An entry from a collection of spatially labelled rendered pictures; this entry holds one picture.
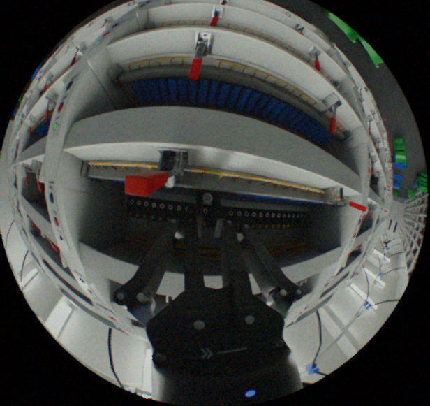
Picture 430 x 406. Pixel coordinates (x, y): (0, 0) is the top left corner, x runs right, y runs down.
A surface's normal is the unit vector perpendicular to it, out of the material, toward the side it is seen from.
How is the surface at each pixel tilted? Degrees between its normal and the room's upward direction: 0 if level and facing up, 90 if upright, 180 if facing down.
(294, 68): 18
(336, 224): 90
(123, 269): 108
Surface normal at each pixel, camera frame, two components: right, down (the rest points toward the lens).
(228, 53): -0.09, 0.99
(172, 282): 0.14, -0.11
